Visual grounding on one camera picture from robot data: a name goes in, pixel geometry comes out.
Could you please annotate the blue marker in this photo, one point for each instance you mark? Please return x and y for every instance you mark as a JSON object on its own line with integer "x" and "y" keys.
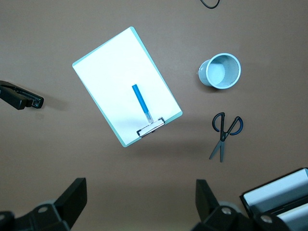
{"x": 140, "y": 101}

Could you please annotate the light green clipboard with paper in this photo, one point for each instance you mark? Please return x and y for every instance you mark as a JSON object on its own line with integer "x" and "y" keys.
{"x": 115, "y": 72}

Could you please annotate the black stacked paper tray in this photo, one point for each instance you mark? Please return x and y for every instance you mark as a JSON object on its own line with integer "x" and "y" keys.
{"x": 245, "y": 204}

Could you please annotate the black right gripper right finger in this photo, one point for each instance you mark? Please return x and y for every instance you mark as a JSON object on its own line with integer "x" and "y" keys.
{"x": 209, "y": 209}

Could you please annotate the light blue mesh pen cup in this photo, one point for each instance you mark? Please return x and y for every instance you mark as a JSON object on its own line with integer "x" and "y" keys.
{"x": 221, "y": 72}

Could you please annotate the black scissors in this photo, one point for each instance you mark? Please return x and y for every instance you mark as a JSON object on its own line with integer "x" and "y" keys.
{"x": 222, "y": 138}

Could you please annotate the black stapler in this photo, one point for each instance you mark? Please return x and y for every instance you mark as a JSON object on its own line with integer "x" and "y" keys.
{"x": 16, "y": 97}

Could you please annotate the white paper stack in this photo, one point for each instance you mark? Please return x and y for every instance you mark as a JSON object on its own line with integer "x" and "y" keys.
{"x": 276, "y": 190}

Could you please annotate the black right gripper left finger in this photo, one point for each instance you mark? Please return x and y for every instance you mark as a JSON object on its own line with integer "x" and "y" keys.
{"x": 67, "y": 207}

